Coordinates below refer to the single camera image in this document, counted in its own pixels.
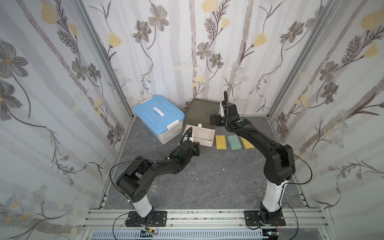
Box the green three-drawer cabinet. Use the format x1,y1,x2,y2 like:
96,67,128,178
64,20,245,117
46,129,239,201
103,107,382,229
184,99,220,147

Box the light green sponge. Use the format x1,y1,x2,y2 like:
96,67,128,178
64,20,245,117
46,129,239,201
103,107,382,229
227,135,242,151

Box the yellow green-backed sponge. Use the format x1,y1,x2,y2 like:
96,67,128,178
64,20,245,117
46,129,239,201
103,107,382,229
215,135,227,150

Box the pale yellow sponge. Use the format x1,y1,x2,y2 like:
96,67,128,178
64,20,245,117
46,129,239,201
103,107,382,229
241,137,255,150

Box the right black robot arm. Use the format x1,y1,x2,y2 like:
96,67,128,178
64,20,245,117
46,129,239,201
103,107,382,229
210,101,299,227

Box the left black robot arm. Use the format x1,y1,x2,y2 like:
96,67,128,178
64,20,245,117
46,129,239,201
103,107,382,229
112,140,200,226

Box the blue lid storage box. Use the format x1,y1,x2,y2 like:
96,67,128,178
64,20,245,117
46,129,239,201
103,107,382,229
134,95,186,145

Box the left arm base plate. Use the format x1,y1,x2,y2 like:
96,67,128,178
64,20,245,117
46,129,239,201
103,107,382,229
125,211,168,227

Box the metal wire hook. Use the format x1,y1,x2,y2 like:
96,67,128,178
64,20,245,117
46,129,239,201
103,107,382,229
256,180,300,199

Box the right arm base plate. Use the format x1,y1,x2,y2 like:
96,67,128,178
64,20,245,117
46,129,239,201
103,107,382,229
244,210,286,227

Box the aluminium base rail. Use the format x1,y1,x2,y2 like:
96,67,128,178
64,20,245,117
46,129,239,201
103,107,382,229
80,209,335,240

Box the white cable duct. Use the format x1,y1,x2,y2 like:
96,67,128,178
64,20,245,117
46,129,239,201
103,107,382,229
90,229,268,240

